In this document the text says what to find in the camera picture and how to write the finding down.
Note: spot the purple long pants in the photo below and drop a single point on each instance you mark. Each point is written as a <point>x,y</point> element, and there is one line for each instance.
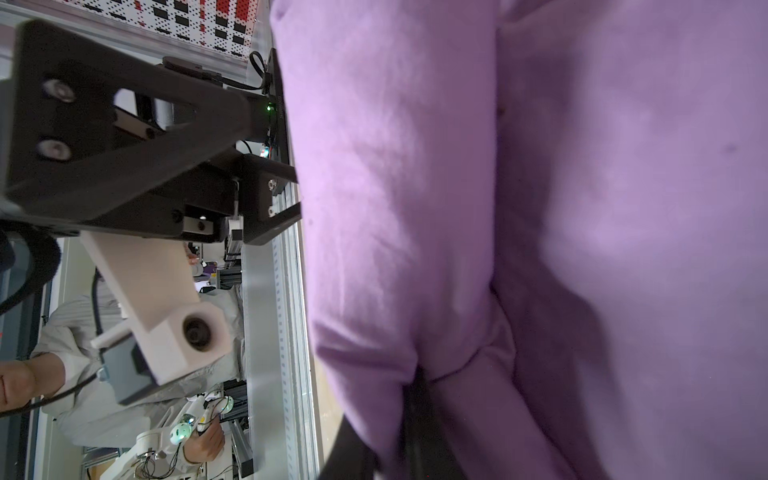
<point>555,210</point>

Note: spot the white handheld controller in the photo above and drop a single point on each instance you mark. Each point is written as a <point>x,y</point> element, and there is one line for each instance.
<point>159,454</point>

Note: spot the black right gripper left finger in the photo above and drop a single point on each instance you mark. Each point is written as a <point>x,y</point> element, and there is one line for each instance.
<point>350,458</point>

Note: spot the seated operator person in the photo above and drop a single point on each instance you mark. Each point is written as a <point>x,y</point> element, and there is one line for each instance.
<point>64,376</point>

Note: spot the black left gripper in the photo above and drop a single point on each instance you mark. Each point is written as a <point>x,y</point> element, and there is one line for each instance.
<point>92,133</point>

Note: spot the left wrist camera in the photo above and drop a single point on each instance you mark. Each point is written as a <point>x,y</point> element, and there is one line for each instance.
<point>168,332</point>

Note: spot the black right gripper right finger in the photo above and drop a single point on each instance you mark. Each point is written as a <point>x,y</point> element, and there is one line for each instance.
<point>427,453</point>

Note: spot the operator hand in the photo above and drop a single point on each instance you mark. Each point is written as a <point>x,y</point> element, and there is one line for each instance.
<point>205,447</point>

